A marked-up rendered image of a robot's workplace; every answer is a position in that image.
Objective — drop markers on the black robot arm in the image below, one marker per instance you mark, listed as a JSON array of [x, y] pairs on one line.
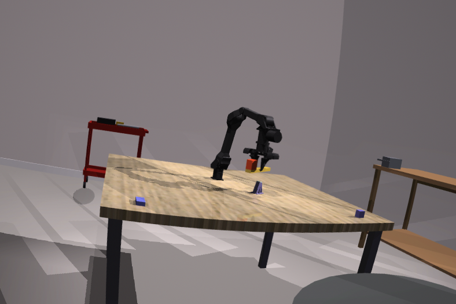
[[267, 132]]

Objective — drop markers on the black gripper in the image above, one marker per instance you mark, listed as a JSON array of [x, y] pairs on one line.
[[261, 149]]

